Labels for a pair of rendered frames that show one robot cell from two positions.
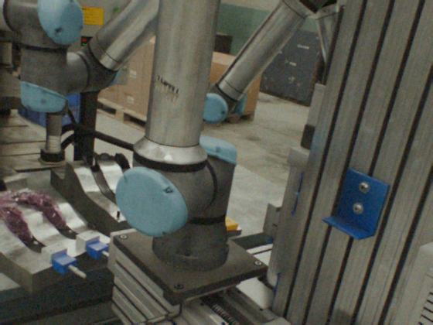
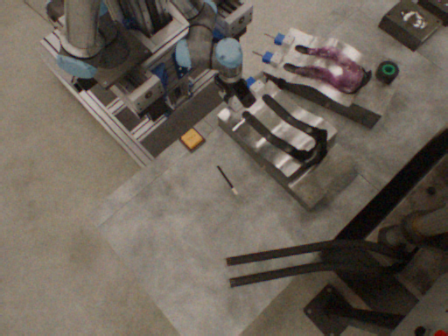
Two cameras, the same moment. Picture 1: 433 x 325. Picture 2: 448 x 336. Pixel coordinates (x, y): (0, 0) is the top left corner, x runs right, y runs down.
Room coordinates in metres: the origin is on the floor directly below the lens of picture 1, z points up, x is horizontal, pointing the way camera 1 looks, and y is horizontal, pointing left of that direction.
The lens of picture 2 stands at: (2.06, 0.01, 2.06)
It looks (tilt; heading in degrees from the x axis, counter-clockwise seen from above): 70 degrees down; 183
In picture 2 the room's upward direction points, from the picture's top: 8 degrees counter-clockwise
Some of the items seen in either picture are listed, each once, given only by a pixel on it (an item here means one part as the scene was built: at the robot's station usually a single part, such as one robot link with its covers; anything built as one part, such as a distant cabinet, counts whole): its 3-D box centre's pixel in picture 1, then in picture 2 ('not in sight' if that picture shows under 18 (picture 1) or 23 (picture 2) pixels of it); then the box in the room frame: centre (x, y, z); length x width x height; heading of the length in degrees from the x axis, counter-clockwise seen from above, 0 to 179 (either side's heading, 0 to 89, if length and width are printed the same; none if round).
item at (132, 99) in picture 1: (150, 79); not in sight; (5.83, 0.62, 0.47); 1.22 x 0.80 x 0.94; 47
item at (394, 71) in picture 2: not in sight; (387, 72); (1.31, 0.64, 0.93); 0.08 x 0.08 x 0.04
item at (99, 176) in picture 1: (117, 177); (286, 128); (1.51, 0.23, 0.92); 0.35 x 0.16 x 0.09; 38
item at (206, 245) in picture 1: (193, 227); not in sight; (0.87, -0.02, 1.09); 0.15 x 0.15 x 0.10
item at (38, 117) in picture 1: (49, 110); not in sight; (5.17, 1.58, 0.11); 0.61 x 0.43 x 0.22; 49
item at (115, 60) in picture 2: not in sight; (105, 42); (1.19, -0.40, 1.09); 0.15 x 0.15 x 0.10
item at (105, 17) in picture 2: not in sight; (91, 19); (1.20, -0.40, 1.20); 0.13 x 0.12 x 0.14; 168
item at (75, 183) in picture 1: (117, 189); (286, 138); (1.53, 0.23, 0.87); 0.50 x 0.26 x 0.14; 38
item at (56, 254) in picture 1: (66, 265); (277, 38); (1.04, 0.26, 0.86); 0.13 x 0.05 x 0.05; 56
